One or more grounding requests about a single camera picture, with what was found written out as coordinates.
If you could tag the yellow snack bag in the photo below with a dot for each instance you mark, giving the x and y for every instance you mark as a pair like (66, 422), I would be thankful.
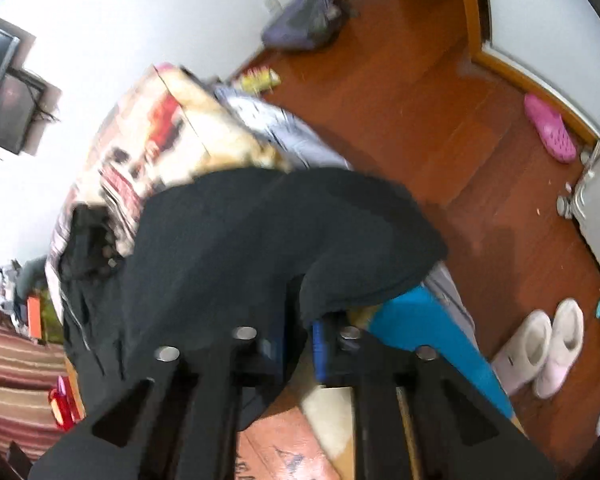
(257, 80)

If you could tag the wall-mounted television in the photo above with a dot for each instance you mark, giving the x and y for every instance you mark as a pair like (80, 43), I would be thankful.
(7, 105)

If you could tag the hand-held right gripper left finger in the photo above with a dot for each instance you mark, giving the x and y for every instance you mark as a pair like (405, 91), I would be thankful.
(268, 360)

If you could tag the white fluffy slipper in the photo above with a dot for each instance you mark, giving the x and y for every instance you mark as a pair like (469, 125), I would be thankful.
(522, 355)
(562, 345)

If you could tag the wooden door frame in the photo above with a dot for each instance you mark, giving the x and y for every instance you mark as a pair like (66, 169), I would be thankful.
(472, 20)

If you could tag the printed blanket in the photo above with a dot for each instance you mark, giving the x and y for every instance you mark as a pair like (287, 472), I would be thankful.
(150, 130)

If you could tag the pink clog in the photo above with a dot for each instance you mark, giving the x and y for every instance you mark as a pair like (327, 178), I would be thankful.
(550, 127)

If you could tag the black garment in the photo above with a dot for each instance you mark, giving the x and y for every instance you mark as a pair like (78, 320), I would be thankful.
(255, 240)

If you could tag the orange box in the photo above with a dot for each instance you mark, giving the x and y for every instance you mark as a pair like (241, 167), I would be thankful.
(33, 317)

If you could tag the red striped rug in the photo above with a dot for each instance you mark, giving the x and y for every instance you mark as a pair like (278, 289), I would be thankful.
(15, 380)

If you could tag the grey bag on floor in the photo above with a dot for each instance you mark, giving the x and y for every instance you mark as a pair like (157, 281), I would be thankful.
(300, 20)

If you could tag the white door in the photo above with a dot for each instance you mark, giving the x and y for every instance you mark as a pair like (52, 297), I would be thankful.
(540, 10)

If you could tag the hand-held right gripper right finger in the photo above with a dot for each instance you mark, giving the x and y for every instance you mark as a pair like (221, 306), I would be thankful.
(323, 355)

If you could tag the red plastic toy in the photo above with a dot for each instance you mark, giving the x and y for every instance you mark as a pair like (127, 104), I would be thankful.
(64, 405)

